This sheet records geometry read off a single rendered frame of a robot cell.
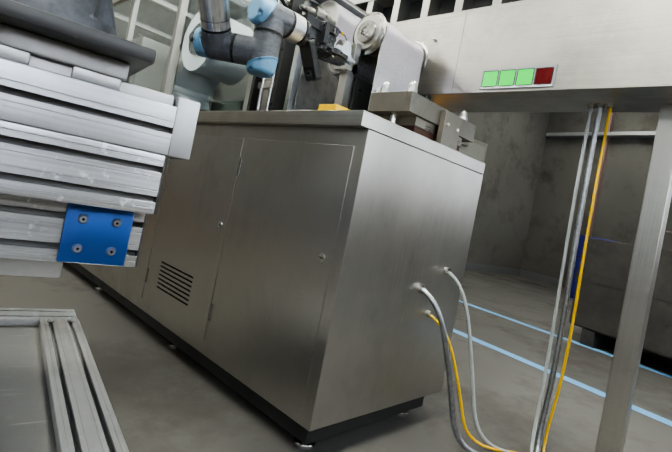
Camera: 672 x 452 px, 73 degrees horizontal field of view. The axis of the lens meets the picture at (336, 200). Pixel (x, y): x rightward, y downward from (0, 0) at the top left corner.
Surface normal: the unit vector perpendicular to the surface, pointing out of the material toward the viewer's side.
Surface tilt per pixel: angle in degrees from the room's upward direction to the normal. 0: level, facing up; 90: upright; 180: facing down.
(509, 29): 90
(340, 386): 90
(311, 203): 90
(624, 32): 90
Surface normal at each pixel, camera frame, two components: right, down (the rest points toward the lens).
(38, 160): 0.58, 0.11
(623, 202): -0.80, -0.16
